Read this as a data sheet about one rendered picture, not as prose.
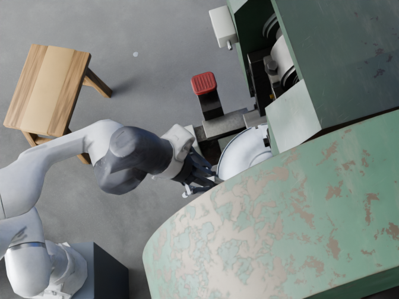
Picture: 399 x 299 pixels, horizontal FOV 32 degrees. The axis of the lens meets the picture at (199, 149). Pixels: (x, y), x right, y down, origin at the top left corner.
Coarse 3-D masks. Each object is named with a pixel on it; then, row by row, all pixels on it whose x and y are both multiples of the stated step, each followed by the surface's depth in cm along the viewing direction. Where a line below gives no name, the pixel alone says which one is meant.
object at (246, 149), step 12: (240, 132) 190; (252, 132) 190; (264, 132) 190; (228, 144) 190; (240, 144) 190; (252, 144) 189; (228, 156) 189; (240, 156) 188; (252, 156) 188; (264, 156) 186; (228, 168) 187; (240, 168) 187
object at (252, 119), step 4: (248, 112) 201; (252, 112) 201; (256, 112) 200; (244, 116) 201; (248, 116) 200; (252, 116) 200; (256, 116) 200; (264, 116) 200; (244, 120) 203; (248, 120) 200; (252, 120) 200; (256, 120) 199; (260, 120) 199; (264, 120) 199; (248, 124) 200; (252, 124) 199; (256, 124) 199; (260, 124) 199; (256, 128) 199
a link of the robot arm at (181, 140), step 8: (176, 128) 164; (184, 128) 164; (168, 136) 164; (176, 136) 163; (184, 136) 162; (192, 136) 162; (176, 144) 162; (184, 144) 161; (176, 152) 161; (184, 152) 162; (176, 160) 161; (168, 168) 160; (176, 168) 162; (160, 176) 162; (168, 176) 162
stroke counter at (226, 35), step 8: (216, 8) 141; (224, 8) 141; (216, 16) 140; (224, 16) 140; (216, 24) 140; (224, 24) 140; (232, 24) 139; (216, 32) 139; (224, 32) 139; (232, 32) 139; (224, 40) 140; (232, 40) 141; (232, 48) 139
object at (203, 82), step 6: (210, 72) 201; (192, 78) 201; (198, 78) 201; (204, 78) 201; (210, 78) 200; (192, 84) 200; (198, 84) 200; (204, 84) 200; (210, 84) 200; (216, 84) 200; (198, 90) 200; (204, 90) 199; (210, 90) 199
